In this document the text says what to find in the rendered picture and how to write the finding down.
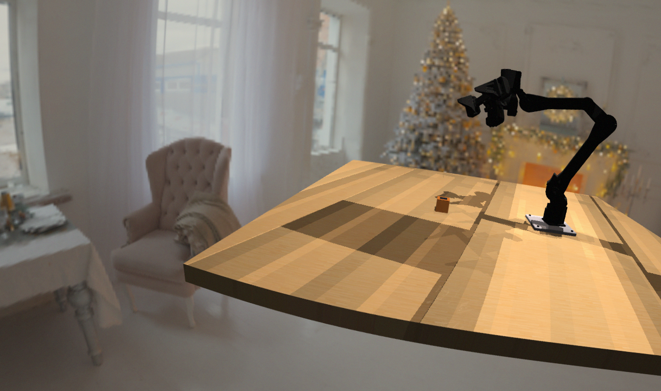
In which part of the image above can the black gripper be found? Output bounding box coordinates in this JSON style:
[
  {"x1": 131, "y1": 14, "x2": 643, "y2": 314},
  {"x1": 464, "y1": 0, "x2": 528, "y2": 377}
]
[{"x1": 457, "y1": 77, "x2": 511, "y2": 118}]

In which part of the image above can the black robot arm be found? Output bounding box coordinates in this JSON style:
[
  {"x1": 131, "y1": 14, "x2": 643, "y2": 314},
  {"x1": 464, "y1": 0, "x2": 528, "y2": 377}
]
[{"x1": 484, "y1": 69, "x2": 617, "y2": 227}]

